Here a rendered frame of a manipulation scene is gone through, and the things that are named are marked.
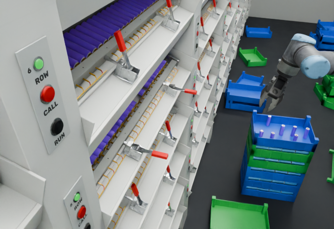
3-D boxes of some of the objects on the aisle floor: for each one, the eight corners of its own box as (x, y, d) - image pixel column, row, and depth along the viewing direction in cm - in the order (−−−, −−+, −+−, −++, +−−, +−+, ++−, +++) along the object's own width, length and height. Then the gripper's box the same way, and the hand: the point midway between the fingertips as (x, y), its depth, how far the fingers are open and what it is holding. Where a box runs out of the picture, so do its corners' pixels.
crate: (265, 212, 162) (267, 203, 157) (269, 247, 145) (272, 238, 141) (210, 204, 166) (211, 195, 161) (208, 237, 150) (210, 228, 145)
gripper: (299, 72, 130) (277, 109, 143) (276, 62, 133) (256, 98, 146) (296, 79, 124) (273, 116, 136) (272, 68, 127) (252, 105, 139)
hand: (264, 107), depth 138 cm, fingers open, 3 cm apart
